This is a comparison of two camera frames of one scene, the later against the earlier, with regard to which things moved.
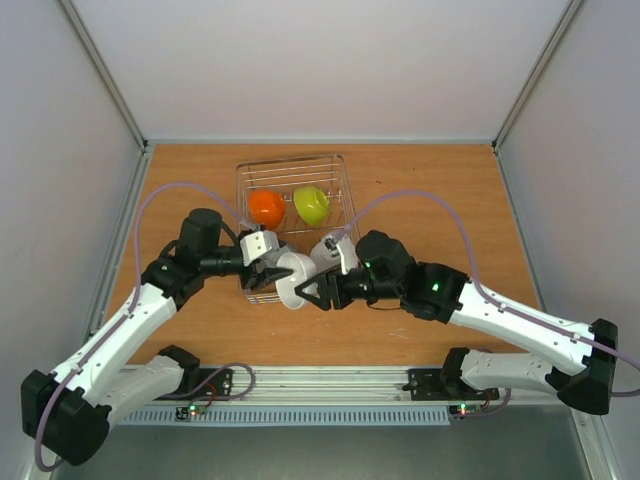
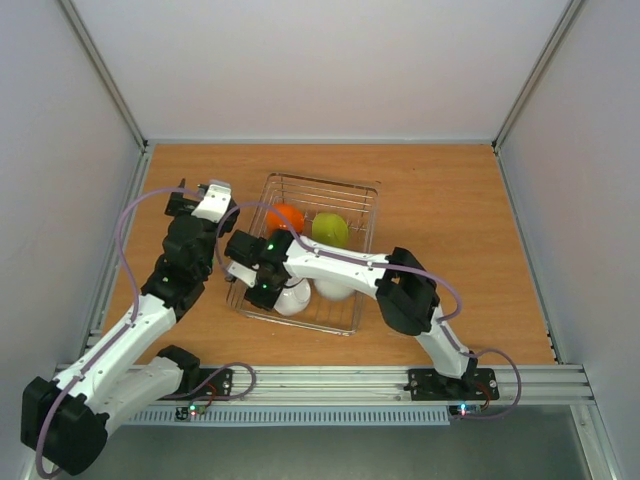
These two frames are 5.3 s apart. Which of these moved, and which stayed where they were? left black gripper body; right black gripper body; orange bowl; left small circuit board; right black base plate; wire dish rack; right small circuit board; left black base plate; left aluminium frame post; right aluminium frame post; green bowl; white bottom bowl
Moved: orange bowl; white bottom bowl; left black gripper body; wire dish rack; green bowl; right black gripper body
Stayed: right small circuit board; left aluminium frame post; right black base plate; right aluminium frame post; left black base plate; left small circuit board
